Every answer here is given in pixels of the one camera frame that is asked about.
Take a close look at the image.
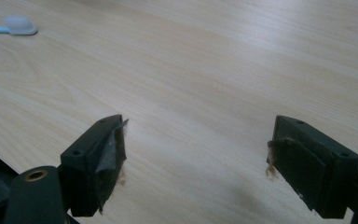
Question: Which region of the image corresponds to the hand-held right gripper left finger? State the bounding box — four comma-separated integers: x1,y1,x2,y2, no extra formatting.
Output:
59,114,130,217

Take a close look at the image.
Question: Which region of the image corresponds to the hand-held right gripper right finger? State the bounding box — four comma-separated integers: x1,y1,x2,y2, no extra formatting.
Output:
266,115,358,219

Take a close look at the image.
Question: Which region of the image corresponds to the light blue plastic spoon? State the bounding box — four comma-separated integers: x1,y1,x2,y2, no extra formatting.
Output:
0,16,39,36

